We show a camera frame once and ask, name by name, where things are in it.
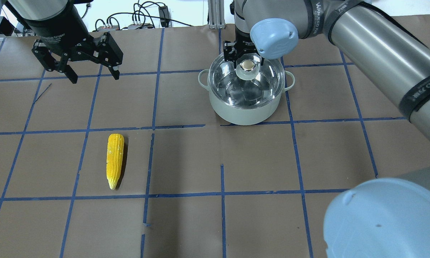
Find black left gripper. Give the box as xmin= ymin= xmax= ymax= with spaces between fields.
xmin=19 ymin=4 xmax=124 ymax=84

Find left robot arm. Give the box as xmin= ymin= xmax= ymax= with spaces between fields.
xmin=9 ymin=0 xmax=123 ymax=84

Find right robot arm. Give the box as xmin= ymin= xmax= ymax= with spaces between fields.
xmin=220 ymin=56 xmax=430 ymax=258

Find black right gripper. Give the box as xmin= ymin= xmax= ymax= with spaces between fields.
xmin=223 ymin=34 xmax=264 ymax=68

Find aluminium frame post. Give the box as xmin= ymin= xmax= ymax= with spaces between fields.
xmin=208 ymin=0 xmax=225 ymax=29

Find yellow corn cob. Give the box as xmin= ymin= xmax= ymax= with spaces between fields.
xmin=105 ymin=133 xmax=124 ymax=190

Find glass pot lid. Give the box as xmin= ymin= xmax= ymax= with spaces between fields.
xmin=200 ymin=54 xmax=292 ymax=109

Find pale green cooking pot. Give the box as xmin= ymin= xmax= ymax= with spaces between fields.
xmin=197 ymin=53 xmax=296 ymax=126

